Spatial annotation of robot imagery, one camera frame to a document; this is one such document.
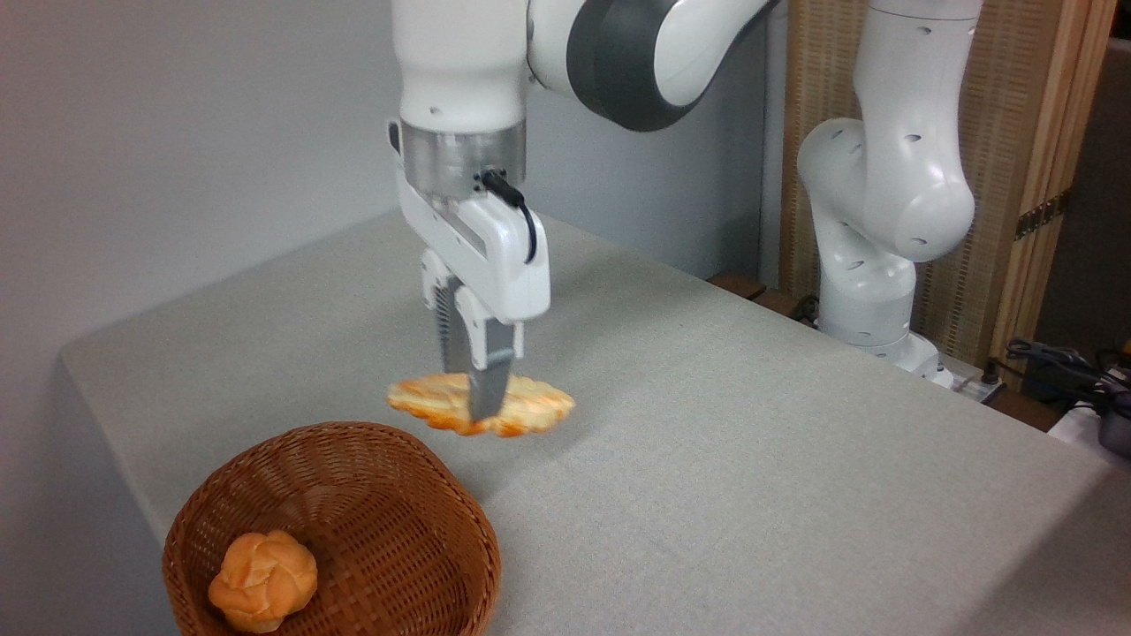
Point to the leaf-shaped bread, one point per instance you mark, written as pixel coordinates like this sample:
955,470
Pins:
424,399

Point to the round knotted bread bun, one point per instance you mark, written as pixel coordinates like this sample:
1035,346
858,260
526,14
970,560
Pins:
263,579

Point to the brown wicker basket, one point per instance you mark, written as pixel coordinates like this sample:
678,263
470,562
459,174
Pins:
389,530

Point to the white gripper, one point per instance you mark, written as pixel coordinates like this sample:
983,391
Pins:
499,265

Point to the white power strip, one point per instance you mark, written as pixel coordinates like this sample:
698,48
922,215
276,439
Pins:
970,382

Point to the bamboo folding screen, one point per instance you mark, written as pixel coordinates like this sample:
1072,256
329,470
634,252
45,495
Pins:
1003,106

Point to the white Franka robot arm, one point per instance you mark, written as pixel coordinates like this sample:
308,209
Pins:
884,177

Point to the brass screen hinge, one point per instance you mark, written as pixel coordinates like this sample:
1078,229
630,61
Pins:
1041,215

